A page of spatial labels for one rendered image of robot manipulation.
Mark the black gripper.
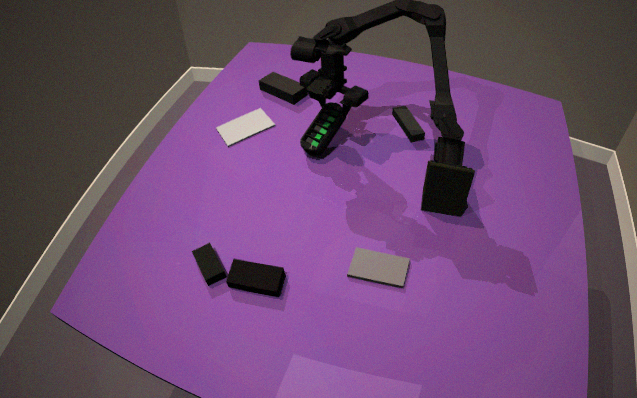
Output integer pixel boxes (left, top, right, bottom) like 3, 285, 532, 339
299, 65, 368, 118

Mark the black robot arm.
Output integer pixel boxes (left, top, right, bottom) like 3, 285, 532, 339
290, 0, 465, 168

